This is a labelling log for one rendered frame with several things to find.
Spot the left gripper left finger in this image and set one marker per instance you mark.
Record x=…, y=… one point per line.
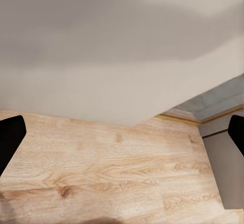
x=12, y=132

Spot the fixed window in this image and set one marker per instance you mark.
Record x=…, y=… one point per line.
x=215, y=103

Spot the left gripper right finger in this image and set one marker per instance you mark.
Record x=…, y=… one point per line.
x=236, y=131

